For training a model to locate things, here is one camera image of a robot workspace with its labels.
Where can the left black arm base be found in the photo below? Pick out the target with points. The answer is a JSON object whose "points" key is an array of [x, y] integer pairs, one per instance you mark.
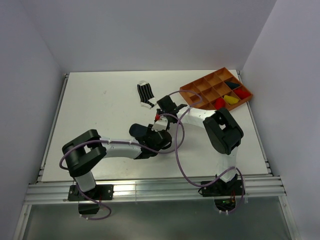
{"points": [[102, 192]]}

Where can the dark green rolled sock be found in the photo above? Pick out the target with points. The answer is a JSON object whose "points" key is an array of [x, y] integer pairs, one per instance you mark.
{"points": [[232, 85]]}

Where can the yellow rolled sock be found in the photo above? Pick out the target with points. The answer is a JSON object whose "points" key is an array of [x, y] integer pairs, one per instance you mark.
{"points": [[230, 100]]}

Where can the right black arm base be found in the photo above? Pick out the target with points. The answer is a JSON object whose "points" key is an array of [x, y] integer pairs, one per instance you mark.
{"points": [[223, 189]]}

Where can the black white striped sock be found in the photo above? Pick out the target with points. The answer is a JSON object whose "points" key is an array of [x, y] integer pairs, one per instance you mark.
{"points": [[147, 98]]}

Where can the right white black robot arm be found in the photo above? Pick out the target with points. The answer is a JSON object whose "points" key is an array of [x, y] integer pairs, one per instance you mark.
{"points": [[224, 133]]}

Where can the red rolled sock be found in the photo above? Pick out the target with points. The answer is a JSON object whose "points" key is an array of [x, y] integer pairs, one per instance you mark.
{"points": [[242, 94]]}

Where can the orange compartment tray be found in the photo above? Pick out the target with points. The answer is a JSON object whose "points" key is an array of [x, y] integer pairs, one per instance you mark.
{"points": [[203, 92]]}

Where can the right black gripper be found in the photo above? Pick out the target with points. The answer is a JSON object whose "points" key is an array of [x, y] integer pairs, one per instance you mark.
{"points": [[160, 111]]}

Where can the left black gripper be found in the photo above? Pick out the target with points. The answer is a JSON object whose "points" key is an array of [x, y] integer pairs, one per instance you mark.
{"points": [[150, 131]]}

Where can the red Christmas sock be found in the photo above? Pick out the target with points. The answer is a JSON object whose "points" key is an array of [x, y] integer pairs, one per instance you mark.
{"points": [[219, 104]]}

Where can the navy patterned sock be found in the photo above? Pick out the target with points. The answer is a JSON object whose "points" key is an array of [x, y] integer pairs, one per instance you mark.
{"points": [[137, 130]]}

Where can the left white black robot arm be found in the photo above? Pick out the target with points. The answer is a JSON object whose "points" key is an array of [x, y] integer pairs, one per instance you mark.
{"points": [[84, 152]]}

